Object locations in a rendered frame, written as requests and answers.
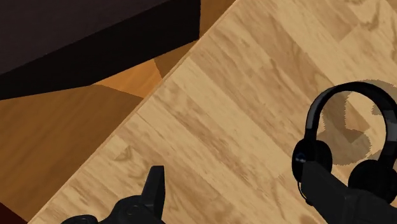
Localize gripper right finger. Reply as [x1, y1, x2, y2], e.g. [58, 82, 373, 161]
[300, 160, 397, 224]

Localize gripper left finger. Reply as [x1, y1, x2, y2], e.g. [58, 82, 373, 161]
[60, 165, 167, 224]

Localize black headphones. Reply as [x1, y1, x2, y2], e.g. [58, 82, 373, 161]
[291, 81, 397, 206]

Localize light wooden table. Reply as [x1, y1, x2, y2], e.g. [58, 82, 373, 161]
[27, 0, 397, 224]

